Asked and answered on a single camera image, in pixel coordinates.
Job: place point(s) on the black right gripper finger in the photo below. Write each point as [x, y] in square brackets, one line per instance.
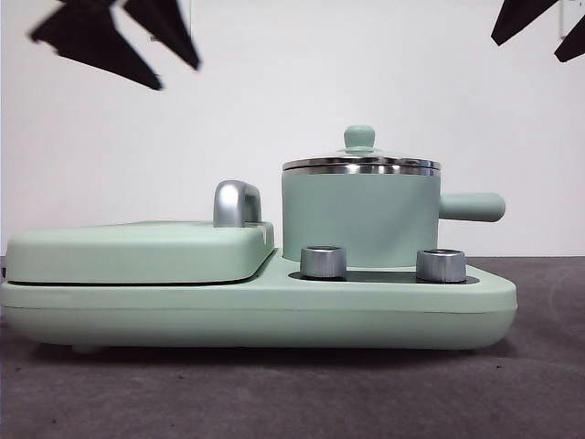
[521, 20]
[573, 48]

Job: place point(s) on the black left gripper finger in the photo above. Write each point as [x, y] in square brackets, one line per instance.
[169, 32]
[96, 41]

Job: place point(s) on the glass pot lid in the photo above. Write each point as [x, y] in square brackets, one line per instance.
[358, 137]

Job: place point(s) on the chrome control knob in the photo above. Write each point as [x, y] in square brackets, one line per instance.
[322, 263]
[439, 266]

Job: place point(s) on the mint green breakfast machine base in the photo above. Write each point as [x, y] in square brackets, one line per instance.
[388, 311]

